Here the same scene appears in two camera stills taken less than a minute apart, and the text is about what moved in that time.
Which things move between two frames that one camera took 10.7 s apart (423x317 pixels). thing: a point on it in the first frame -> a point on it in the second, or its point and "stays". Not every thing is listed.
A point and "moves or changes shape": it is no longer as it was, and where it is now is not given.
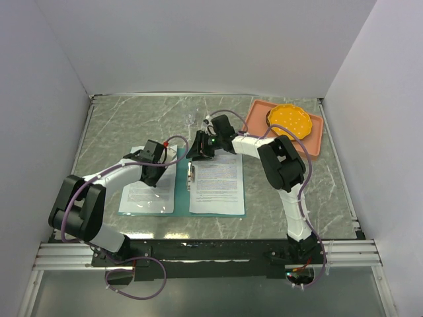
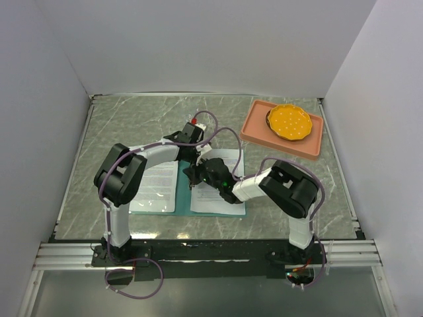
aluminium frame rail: (338, 254) stays
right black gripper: (196, 150) -> (205, 161)
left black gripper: (153, 181) -> (189, 159)
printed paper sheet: (218, 187) stays
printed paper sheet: (133, 150) moves or changes shape
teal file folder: (182, 196) stays
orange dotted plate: (294, 118) stays
